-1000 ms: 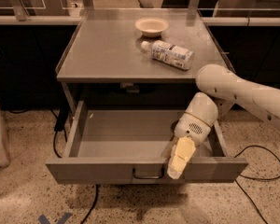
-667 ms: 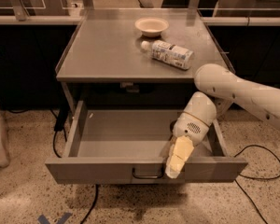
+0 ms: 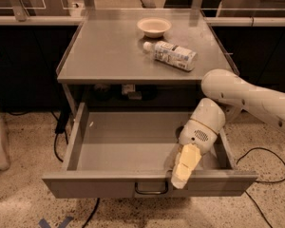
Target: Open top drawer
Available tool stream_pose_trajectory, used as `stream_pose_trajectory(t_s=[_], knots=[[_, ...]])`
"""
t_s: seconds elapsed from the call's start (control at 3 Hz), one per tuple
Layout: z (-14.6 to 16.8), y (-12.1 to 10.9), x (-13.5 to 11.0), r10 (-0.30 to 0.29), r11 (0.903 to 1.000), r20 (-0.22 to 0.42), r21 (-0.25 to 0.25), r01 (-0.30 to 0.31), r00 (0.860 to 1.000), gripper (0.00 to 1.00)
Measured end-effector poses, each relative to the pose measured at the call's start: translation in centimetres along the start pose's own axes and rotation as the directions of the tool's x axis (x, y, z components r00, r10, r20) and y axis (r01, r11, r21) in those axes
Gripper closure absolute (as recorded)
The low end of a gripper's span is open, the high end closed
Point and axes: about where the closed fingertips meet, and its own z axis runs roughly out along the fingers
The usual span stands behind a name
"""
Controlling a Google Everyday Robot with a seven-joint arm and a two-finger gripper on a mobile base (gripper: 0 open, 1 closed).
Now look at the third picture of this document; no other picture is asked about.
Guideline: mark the blue tape cross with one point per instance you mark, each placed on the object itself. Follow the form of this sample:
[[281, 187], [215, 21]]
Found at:
[[55, 223]]

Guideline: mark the plastic bottle with label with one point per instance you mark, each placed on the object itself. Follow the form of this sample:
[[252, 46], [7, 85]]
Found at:
[[173, 55]]

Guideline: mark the white paper bowl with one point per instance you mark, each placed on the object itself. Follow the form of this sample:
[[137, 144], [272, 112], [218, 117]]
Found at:
[[154, 27]]

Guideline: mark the grey top drawer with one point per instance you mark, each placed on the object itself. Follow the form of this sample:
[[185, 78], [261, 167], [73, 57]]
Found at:
[[121, 154]]

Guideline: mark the grey metal drawer cabinet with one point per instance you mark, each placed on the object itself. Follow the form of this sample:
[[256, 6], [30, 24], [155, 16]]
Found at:
[[108, 49]]

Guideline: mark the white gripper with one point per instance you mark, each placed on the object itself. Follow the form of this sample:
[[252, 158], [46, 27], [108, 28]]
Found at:
[[194, 135]]

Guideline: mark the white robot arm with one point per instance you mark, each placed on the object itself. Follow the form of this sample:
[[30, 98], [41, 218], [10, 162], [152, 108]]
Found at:
[[224, 92]]

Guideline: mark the black power strip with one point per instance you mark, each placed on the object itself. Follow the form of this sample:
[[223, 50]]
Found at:
[[62, 121]]

